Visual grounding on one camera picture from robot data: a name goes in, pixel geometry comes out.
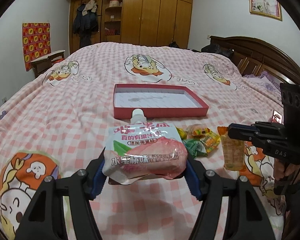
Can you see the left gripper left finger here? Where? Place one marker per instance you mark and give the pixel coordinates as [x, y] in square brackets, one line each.
[57, 200]

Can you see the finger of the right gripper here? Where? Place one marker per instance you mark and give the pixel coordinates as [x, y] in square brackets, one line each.
[241, 132]
[269, 128]

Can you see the orange rice cracker bag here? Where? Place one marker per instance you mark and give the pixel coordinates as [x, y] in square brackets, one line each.
[233, 150]

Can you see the orange yellow gummy packet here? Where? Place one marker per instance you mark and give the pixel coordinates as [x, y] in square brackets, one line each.
[210, 141]

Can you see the clear bag colourful candy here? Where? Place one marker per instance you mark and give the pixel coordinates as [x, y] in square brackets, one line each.
[197, 130]

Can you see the small yellow candy packet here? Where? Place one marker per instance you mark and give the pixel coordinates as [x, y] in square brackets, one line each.
[182, 133]

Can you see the red shallow gift box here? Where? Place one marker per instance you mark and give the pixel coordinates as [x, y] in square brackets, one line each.
[157, 101]

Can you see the pink peach jelly pouch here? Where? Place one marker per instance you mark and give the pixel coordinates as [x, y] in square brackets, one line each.
[143, 150]

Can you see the person right hand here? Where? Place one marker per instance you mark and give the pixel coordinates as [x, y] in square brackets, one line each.
[281, 171]

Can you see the purple pillow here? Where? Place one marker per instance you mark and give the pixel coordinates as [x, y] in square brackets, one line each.
[266, 84]

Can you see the dark wooden headboard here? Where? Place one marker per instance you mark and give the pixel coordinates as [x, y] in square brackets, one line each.
[254, 56]

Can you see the black bag on bed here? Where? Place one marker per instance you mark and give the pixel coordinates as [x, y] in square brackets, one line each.
[216, 49]

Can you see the pink checkered bedspread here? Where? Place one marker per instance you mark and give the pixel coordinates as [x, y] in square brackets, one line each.
[63, 117]

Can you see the framed wedding photo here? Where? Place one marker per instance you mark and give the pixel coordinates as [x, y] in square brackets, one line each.
[266, 8]

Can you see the wooden wardrobe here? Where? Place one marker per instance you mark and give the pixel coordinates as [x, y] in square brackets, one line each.
[139, 22]

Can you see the small wooden side table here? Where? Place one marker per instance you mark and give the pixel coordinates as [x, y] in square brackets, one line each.
[42, 64]

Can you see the dark hanging jacket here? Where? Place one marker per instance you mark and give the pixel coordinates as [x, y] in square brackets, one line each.
[86, 22]

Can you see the red yellow patterned wall cloth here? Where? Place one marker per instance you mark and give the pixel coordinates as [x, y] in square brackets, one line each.
[36, 42]

